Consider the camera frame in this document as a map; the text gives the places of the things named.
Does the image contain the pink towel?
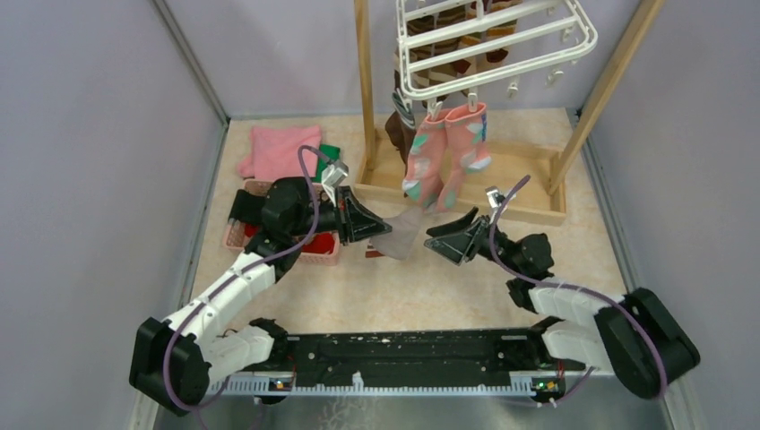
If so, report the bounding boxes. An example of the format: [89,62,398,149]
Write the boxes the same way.
[237,125,322,181]

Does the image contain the dark brown grey-cuffed sock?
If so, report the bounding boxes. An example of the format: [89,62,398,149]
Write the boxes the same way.
[384,90,417,165]

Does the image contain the purple cable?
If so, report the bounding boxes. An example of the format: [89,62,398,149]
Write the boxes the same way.
[161,145,333,430]
[487,175,669,408]

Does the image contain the pink plastic basket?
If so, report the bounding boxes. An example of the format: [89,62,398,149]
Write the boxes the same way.
[222,178,341,266]

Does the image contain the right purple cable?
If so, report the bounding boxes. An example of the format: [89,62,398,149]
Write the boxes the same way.
[487,175,669,408]

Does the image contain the grey brown sock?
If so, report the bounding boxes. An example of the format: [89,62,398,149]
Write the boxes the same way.
[365,206,423,261]

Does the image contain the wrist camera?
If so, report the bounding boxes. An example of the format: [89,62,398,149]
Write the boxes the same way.
[486,186,505,222]
[321,159,350,205]

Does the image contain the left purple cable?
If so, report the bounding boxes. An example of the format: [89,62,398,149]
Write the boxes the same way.
[161,145,333,430]

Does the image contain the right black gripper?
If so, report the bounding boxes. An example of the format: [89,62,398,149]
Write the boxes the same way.
[424,207,524,275]

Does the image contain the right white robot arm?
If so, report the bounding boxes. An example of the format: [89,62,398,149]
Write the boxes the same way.
[425,210,702,399]

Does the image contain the red patterned sock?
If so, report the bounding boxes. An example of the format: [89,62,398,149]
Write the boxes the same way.
[243,223,337,255]

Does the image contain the white clip hanger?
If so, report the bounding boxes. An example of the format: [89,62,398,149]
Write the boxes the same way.
[394,1,599,111]

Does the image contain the green cloth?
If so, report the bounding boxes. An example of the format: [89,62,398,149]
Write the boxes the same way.
[313,143,341,182]

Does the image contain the wooden hanger stand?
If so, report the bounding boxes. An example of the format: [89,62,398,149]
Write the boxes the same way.
[354,0,666,228]

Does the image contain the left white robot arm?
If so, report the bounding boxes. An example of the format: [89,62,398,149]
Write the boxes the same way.
[128,177,393,417]

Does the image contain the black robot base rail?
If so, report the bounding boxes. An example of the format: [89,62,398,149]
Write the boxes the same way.
[248,328,586,402]

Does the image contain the pink patterned sock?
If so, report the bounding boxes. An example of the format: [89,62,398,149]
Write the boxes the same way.
[436,102,492,211]
[402,108,451,211]

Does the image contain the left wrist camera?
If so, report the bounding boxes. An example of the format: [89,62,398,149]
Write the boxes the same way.
[321,159,350,205]

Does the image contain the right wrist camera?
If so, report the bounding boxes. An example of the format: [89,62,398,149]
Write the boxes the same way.
[486,186,505,222]

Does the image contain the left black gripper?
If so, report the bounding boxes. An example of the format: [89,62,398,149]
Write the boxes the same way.
[288,185,392,246]

